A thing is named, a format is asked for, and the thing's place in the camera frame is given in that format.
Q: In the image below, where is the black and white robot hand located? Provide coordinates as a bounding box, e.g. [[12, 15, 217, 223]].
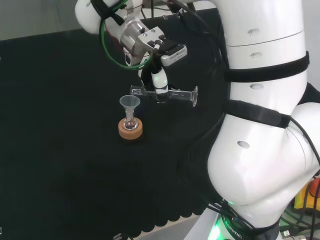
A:
[[123, 48, 170, 104]]

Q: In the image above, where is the clear glass graduated cylinder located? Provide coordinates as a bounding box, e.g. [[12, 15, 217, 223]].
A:
[[129, 84, 199, 108]]

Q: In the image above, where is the clear round-bottom flask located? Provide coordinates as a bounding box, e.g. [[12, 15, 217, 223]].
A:
[[123, 112, 138, 132]]

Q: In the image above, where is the clear plastic funnel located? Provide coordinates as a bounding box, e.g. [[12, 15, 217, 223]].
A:
[[119, 94, 141, 119]]

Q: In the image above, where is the black bench cloth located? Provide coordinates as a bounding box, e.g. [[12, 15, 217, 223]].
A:
[[0, 7, 230, 238]]

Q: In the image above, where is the yellow stop button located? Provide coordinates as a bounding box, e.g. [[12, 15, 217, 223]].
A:
[[293, 173, 320, 211]]

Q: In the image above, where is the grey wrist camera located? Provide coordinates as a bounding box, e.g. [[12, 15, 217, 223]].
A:
[[160, 44, 188, 67]]

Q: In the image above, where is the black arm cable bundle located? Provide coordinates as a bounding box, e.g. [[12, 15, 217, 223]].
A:
[[169, 0, 258, 240]]

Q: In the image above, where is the cork ring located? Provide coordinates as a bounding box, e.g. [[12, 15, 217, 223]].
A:
[[118, 117, 144, 140]]

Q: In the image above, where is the green cable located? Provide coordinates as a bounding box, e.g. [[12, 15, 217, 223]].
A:
[[99, 0, 154, 70]]

